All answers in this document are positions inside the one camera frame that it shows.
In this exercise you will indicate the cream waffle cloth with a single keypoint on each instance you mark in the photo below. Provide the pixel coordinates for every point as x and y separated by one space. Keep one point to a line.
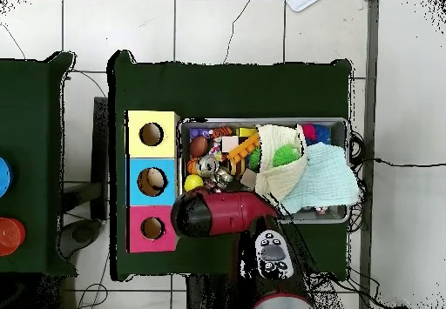
278 180

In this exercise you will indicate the mint waffle cloth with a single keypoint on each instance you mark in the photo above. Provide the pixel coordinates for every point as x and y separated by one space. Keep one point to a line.
327 180

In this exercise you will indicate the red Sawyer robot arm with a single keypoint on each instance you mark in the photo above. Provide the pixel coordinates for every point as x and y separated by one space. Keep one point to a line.
226 215

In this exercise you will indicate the wooden box with three holes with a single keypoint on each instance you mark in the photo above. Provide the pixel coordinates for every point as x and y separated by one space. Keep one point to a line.
167 183

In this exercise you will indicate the crushed printed drink can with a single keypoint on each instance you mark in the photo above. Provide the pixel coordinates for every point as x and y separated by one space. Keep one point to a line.
209 165

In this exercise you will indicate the orange toy brick with pegs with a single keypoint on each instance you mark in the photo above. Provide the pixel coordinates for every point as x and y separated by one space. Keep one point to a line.
242 150

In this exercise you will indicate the small brown football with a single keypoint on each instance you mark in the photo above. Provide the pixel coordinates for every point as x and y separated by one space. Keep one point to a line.
198 146

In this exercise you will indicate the small orange basketball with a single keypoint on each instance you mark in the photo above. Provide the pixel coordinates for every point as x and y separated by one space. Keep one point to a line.
192 166

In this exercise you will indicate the yellow ball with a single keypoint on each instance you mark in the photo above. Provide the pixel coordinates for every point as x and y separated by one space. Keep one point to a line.
193 182

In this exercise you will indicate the green spiky toy with eyes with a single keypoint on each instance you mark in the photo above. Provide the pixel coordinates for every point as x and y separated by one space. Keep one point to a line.
285 155

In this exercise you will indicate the dark green table cloth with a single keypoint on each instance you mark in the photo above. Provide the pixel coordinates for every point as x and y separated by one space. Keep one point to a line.
226 89

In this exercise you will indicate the blue spiky ball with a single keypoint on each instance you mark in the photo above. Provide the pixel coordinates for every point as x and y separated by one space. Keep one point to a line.
323 133

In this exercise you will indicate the white flat object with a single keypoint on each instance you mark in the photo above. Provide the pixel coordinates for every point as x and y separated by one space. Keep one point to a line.
301 3

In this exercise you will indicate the green covered side table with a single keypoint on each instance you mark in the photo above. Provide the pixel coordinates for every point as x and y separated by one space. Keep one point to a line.
31 114

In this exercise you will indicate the blue cup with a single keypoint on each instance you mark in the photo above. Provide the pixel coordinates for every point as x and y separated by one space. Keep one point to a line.
4 176

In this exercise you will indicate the red cup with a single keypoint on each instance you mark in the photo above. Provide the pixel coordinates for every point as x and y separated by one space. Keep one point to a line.
10 236

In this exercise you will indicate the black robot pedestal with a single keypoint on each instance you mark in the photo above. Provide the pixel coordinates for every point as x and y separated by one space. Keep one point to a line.
209 295

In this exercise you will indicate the grey metal rail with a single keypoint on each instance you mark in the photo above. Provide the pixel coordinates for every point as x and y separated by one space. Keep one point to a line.
372 44

